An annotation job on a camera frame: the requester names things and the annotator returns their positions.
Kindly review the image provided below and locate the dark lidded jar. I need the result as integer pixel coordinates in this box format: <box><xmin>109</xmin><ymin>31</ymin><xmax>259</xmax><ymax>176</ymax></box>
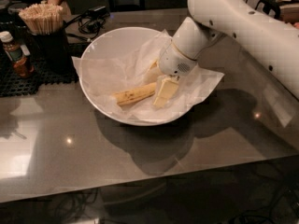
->
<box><xmin>0</xmin><ymin>0</ymin><xmax>28</xmax><ymax>32</ymax></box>

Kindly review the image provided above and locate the black power adapter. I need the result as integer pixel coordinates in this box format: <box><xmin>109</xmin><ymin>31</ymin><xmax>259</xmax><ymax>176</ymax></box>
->
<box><xmin>87</xmin><ymin>6</ymin><xmax>109</xmax><ymax>19</ymax></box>

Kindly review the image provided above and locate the white bowl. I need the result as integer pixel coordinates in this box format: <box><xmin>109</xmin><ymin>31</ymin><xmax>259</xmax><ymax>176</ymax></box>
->
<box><xmin>76</xmin><ymin>27</ymin><xmax>202</xmax><ymax>126</ymax></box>

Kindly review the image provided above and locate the black chopstick holder cup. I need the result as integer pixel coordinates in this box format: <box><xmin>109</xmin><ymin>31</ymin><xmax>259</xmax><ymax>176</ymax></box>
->
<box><xmin>34</xmin><ymin>29</ymin><xmax>74</xmax><ymax>75</ymax></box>

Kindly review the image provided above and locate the white wax paper sheet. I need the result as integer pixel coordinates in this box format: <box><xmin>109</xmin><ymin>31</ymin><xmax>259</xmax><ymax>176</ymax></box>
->
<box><xmin>73</xmin><ymin>27</ymin><xmax>223</xmax><ymax>126</ymax></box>

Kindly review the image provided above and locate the brown sauce bottle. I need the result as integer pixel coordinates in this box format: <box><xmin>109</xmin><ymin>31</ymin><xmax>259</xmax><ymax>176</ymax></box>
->
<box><xmin>0</xmin><ymin>31</ymin><xmax>35</xmax><ymax>78</ymax></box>

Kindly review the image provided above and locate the person's hand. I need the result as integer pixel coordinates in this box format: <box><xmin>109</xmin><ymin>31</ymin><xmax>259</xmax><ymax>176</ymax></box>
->
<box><xmin>40</xmin><ymin>0</ymin><xmax>61</xmax><ymax>6</ymax></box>

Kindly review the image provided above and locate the black cable bundle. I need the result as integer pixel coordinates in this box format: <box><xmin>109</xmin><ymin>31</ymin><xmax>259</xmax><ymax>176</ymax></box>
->
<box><xmin>64</xmin><ymin>12</ymin><xmax>107</xmax><ymax>44</ymax></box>

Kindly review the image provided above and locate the bundle of wooden chopsticks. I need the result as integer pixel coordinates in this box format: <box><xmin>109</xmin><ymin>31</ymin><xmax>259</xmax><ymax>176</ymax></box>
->
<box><xmin>19</xmin><ymin>4</ymin><xmax>64</xmax><ymax>35</ymax></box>

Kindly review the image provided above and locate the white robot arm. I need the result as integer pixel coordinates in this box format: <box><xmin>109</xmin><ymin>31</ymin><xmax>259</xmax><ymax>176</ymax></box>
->
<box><xmin>157</xmin><ymin>0</ymin><xmax>299</xmax><ymax>98</ymax></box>

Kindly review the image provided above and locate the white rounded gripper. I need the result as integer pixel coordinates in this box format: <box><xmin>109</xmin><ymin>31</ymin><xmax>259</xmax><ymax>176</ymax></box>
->
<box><xmin>144</xmin><ymin>43</ymin><xmax>197</xmax><ymax>108</ymax></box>

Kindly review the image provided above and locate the black rubber grid mat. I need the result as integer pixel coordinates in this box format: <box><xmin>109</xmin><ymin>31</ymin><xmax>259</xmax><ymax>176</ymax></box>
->
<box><xmin>0</xmin><ymin>49</ymin><xmax>78</xmax><ymax>97</ymax></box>

